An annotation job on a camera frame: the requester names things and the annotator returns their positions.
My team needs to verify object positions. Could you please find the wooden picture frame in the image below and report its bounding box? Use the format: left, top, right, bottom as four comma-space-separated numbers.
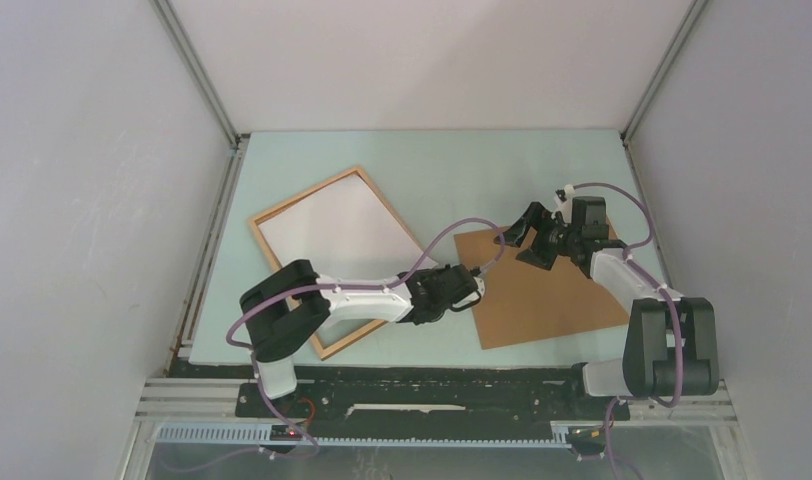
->
239, 167, 436, 361

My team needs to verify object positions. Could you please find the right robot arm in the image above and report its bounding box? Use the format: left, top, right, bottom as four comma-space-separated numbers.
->
494, 194, 720, 418

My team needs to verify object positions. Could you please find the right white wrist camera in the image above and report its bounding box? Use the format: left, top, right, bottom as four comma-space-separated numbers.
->
552, 184, 575, 224

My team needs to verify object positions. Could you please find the printed photo sheet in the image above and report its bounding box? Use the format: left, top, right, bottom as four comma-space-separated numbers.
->
249, 172, 436, 358

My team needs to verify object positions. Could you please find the aluminium rail frame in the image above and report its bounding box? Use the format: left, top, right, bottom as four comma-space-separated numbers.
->
119, 367, 748, 479

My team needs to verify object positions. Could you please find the right corner metal post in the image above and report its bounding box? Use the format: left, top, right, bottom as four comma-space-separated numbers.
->
620, 0, 709, 233

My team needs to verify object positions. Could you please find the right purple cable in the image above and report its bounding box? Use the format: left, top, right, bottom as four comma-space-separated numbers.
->
568, 182, 686, 478

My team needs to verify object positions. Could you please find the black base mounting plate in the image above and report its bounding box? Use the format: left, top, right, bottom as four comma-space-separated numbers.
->
235, 366, 609, 442

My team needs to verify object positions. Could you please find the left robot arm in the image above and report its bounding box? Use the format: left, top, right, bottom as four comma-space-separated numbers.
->
227, 259, 485, 417

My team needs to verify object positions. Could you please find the small green circuit board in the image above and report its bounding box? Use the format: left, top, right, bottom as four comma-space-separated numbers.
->
269, 425, 304, 442

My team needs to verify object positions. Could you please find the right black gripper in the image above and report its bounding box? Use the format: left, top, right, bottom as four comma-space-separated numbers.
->
494, 201, 580, 271

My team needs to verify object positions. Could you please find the corner metal post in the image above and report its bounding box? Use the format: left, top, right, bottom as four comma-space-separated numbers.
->
620, 0, 709, 233
151, 0, 246, 358

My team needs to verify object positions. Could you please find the brown cardboard backing board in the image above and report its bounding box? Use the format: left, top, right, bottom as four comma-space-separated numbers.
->
471, 231, 629, 350

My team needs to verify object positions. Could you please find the left corner metal post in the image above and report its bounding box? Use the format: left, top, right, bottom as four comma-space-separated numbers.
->
151, 0, 246, 358

